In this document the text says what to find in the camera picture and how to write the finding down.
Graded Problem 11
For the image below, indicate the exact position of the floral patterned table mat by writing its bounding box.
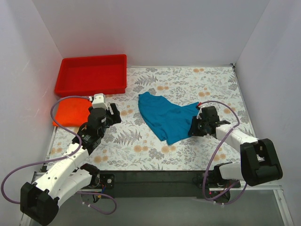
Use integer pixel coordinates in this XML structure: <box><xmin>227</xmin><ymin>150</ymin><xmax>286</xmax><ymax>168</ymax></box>
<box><xmin>47</xmin><ymin>65</ymin><xmax>256</xmax><ymax>171</ymax></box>

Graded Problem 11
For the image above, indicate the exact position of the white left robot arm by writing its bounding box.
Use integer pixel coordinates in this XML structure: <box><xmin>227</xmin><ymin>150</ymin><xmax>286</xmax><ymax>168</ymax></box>
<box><xmin>20</xmin><ymin>103</ymin><xmax>121</xmax><ymax>226</ymax></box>

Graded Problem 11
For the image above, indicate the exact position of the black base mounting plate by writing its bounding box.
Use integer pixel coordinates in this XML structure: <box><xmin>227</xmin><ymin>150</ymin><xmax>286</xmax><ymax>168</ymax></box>
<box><xmin>83</xmin><ymin>170</ymin><xmax>241</xmax><ymax>199</ymax></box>

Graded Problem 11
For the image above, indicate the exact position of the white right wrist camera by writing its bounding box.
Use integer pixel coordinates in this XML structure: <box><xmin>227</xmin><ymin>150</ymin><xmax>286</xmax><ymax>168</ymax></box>
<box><xmin>196</xmin><ymin>103</ymin><xmax>202</xmax><ymax>119</ymax></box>

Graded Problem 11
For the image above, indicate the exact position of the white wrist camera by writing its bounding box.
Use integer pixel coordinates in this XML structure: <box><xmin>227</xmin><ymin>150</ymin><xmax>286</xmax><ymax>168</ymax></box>
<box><xmin>196</xmin><ymin>103</ymin><xmax>202</xmax><ymax>119</ymax></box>
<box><xmin>92</xmin><ymin>93</ymin><xmax>108</xmax><ymax>110</ymax></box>

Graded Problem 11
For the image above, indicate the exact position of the folded orange t shirt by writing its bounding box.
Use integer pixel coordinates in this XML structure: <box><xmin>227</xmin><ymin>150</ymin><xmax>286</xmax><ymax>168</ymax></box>
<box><xmin>55</xmin><ymin>97</ymin><xmax>92</xmax><ymax>127</ymax></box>

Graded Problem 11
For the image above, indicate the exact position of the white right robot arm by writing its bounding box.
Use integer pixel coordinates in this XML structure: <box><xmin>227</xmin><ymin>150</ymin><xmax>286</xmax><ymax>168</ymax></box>
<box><xmin>189</xmin><ymin>106</ymin><xmax>283</xmax><ymax>187</ymax></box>

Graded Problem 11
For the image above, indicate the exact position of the teal t shirt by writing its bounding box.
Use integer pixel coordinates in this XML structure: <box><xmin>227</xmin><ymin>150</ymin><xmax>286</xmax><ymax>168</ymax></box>
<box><xmin>138</xmin><ymin>92</ymin><xmax>198</xmax><ymax>145</ymax></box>

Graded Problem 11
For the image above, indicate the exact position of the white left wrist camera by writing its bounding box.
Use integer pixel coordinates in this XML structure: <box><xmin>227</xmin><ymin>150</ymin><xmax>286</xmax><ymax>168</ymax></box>
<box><xmin>92</xmin><ymin>93</ymin><xmax>108</xmax><ymax>110</ymax></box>

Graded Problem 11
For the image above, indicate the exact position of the red plastic tray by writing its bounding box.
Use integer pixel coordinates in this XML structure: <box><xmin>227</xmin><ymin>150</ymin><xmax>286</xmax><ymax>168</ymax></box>
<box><xmin>54</xmin><ymin>54</ymin><xmax>127</xmax><ymax>97</ymax></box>

